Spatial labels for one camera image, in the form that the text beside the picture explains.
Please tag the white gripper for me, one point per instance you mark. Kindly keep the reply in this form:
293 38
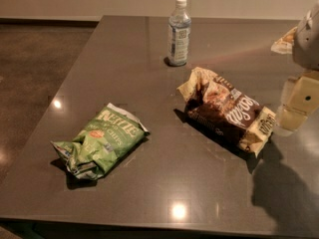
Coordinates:
307 45

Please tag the clear blue plastic water bottle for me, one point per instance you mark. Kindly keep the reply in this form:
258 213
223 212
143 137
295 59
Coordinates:
179 26

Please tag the crumpled cream wrapper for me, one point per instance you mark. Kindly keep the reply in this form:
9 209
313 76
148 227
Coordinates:
285 43

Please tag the brown and cream snack bag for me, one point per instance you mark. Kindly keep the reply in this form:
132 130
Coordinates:
214 102

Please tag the green Kettle chips bag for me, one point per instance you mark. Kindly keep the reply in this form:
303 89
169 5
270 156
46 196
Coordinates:
102 143

